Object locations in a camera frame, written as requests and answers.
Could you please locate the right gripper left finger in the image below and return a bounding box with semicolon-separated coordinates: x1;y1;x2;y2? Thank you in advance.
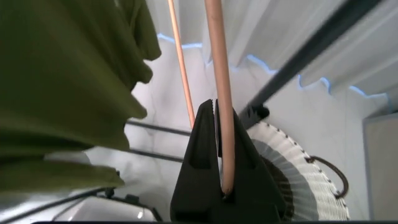
170;99;223;223

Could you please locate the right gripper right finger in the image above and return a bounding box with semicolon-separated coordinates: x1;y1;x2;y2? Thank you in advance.
222;108;287;223

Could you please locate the pink clothes hanger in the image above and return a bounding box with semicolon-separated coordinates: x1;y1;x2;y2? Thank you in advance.
167;0;236;195

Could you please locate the green printed shirt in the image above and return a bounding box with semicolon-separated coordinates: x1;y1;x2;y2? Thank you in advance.
0;0;162;194

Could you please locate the white laundry basket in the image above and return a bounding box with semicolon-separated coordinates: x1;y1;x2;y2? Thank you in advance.
247;120;351;222

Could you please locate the black clothes rack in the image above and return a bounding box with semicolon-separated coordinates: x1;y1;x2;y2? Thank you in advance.
124;0;385;164

